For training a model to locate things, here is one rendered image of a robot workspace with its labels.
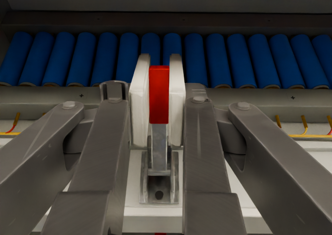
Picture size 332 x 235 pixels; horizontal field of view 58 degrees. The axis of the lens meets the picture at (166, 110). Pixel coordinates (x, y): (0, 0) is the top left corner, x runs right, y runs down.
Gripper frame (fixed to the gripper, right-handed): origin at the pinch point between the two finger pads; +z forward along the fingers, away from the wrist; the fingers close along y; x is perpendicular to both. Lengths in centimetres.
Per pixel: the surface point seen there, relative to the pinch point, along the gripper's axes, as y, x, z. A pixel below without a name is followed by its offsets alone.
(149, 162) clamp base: -0.7, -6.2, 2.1
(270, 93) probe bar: 8.6, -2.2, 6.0
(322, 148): 12.4, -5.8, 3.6
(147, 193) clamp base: -0.7, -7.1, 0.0
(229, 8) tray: 6.6, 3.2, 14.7
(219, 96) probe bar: 4.5, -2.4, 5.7
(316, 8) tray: 15.0, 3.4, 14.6
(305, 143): 11.1, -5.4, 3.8
